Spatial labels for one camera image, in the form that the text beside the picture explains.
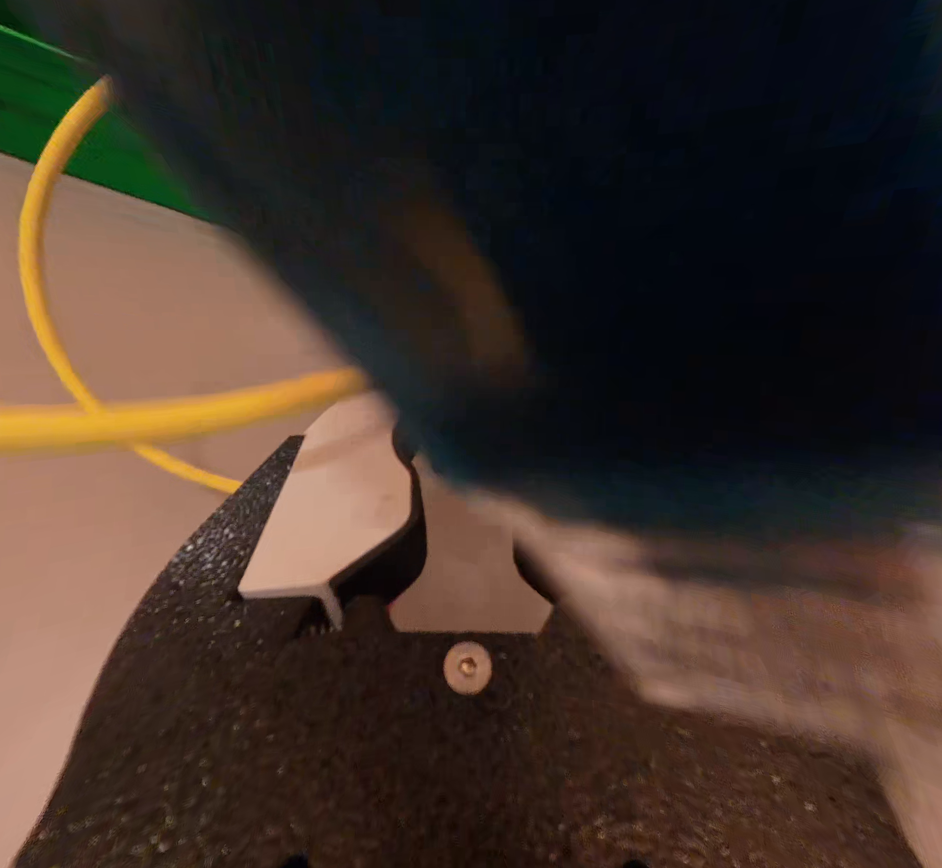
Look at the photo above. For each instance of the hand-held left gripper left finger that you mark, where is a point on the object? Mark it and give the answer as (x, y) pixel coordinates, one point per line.
(331, 515)

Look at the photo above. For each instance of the green plastic bin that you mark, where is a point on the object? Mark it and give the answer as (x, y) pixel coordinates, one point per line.
(45, 95)

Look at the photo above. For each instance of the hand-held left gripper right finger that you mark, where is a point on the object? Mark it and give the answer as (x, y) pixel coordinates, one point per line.
(531, 574)

